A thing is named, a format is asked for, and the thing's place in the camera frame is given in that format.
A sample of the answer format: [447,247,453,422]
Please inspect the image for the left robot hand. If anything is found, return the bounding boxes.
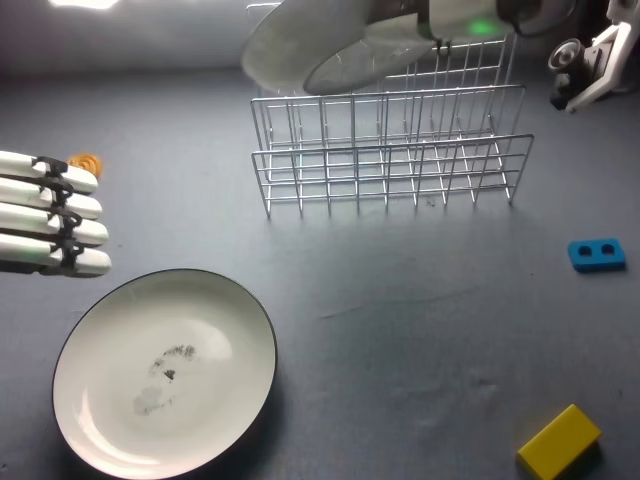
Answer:
[0,149,113,278]

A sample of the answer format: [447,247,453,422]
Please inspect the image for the silver wire dish rack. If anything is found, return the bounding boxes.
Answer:
[245,2,536,220]

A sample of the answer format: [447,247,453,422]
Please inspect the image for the blue block with two holes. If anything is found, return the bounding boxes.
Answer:
[566,236,628,274]

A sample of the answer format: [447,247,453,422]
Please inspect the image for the yellow rectangular block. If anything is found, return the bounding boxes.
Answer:
[516,403,603,480]

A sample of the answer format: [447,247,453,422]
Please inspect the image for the orange swirl cookie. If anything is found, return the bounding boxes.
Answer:
[66,151,104,179]

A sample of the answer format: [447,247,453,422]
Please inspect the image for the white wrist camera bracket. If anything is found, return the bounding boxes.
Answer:
[546,0,640,115]

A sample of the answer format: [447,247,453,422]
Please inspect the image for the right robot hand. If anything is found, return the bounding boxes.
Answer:
[364,0,581,52]

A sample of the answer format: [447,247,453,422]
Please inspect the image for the white plate with dark rim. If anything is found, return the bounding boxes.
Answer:
[240,0,437,97]
[51,268,279,480]

